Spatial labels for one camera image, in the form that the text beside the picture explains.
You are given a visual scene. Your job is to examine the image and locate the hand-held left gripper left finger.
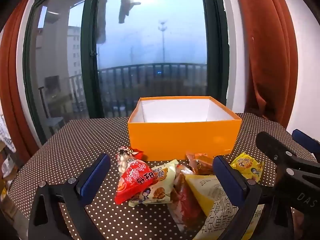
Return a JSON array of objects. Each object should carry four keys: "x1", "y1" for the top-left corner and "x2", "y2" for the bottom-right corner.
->
[{"x1": 27, "y1": 153, "x2": 111, "y2": 240}]

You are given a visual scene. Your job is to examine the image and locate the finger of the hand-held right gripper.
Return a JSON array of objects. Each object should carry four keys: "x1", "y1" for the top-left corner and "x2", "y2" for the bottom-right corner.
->
[
  {"x1": 292, "y1": 129, "x2": 320, "y2": 160},
  {"x1": 255, "y1": 132, "x2": 320, "y2": 178}
]

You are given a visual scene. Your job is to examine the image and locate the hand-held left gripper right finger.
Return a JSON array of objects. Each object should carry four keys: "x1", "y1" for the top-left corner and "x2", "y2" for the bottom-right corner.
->
[{"x1": 212, "y1": 155, "x2": 295, "y2": 240}]

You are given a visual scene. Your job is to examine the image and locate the yellow cartoon snack packet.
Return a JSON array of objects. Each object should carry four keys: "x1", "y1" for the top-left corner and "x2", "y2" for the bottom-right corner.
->
[{"x1": 230, "y1": 152, "x2": 264, "y2": 183}]

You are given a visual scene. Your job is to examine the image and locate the large yellow white snack packet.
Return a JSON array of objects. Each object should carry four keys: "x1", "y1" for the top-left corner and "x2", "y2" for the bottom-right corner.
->
[{"x1": 184, "y1": 174, "x2": 265, "y2": 240}]

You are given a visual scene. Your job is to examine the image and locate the orange translucent snack packet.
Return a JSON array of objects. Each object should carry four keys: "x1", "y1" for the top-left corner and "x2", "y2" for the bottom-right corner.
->
[{"x1": 185, "y1": 152, "x2": 216, "y2": 175}]

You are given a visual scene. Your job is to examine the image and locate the red peanut snack packet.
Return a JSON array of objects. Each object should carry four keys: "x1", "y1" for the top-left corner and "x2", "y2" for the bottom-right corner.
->
[{"x1": 114, "y1": 146, "x2": 160, "y2": 205}]

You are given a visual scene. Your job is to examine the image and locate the long red white snack packet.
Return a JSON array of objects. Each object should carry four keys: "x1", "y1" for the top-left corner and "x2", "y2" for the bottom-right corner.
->
[{"x1": 167, "y1": 164, "x2": 208, "y2": 233}]

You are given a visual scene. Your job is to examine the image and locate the orange cardboard box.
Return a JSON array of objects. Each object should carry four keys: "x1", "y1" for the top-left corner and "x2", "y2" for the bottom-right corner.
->
[{"x1": 127, "y1": 96, "x2": 242, "y2": 162}]

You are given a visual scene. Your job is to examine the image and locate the cream cartoon snack packet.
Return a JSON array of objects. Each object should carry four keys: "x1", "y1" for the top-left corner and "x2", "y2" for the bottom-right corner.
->
[{"x1": 128, "y1": 159, "x2": 178, "y2": 207}]

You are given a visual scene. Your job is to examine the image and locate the brown polka dot tablecloth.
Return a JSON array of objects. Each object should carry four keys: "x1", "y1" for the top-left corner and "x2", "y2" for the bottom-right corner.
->
[{"x1": 7, "y1": 112, "x2": 320, "y2": 240}]

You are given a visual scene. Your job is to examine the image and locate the grey balcony chair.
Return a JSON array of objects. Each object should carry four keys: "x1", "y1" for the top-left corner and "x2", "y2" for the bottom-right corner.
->
[{"x1": 39, "y1": 86, "x2": 65, "y2": 133}]

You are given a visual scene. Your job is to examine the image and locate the rust orange curtain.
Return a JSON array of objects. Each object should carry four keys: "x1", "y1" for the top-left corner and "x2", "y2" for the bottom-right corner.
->
[
  {"x1": 234, "y1": 0, "x2": 304, "y2": 130},
  {"x1": 0, "y1": 0, "x2": 43, "y2": 155}
]

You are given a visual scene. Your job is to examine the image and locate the white blue patterned cloth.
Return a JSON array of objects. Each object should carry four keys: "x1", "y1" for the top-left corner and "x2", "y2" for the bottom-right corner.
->
[{"x1": 0, "y1": 115, "x2": 17, "y2": 153}]

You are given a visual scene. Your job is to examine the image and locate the dark balcony railing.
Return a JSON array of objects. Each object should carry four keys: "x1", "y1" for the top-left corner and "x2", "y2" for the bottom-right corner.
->
[{"x1": 67, "y1": 62, "x2": 208, "y2": 118}]

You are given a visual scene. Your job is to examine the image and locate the pale apartment building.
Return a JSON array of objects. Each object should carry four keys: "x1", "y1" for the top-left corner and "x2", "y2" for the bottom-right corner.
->
[{"x1": 66, "y1": 25, "x2": 83, "y2": 75}]

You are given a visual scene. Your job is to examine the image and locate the tall light pole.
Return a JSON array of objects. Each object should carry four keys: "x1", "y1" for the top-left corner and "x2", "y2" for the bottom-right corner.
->
[{"x1": 157, "y1": 21, "x2": 168, "y2": 63}]

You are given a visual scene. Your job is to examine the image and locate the hanging grey garment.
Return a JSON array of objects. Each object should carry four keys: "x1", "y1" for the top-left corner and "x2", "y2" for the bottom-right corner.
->
[{"x1": 118, "y1": 0, "x2": 142, "y2": 24}]

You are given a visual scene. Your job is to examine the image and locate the dark green window frame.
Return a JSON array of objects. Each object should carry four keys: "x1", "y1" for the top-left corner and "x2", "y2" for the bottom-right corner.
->
[{"x1": 22, "y1": 0, "x2": 230, "y2": 145}]

